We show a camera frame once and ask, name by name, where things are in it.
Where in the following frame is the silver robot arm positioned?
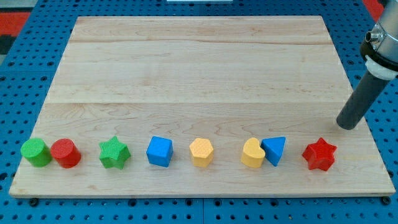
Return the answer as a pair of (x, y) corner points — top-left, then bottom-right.
(360, 0), (397, 81)

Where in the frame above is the green star block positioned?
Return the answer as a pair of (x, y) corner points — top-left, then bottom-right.
(99, 136), (131, 170)

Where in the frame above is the red star block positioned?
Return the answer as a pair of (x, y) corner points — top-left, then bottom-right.
(302, 138), (337, 171)

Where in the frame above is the yellow hexagon block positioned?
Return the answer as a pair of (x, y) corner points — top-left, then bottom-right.
(189, 138), (214, 167)

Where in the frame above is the light wooden board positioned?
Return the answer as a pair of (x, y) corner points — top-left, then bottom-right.
(9, 16), (396, 198)

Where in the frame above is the blue cube block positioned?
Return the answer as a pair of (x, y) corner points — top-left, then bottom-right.
(146, 136), (174, 167)

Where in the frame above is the yellow heart block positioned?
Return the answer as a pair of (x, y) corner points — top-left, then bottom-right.
(240, 138), (266, 168)

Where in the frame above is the blue triangle block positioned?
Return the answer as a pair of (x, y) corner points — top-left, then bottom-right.
(261, 136), (286, 167)

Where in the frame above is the red cylinder block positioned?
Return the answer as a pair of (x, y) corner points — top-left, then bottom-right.
(50, 138), (81, 169)

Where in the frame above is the green cylinder block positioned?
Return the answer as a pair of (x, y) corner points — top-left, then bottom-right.
(21, 138), (52, 167)

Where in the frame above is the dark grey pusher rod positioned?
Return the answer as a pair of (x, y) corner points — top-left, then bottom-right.
(336, 71), (389, 130)

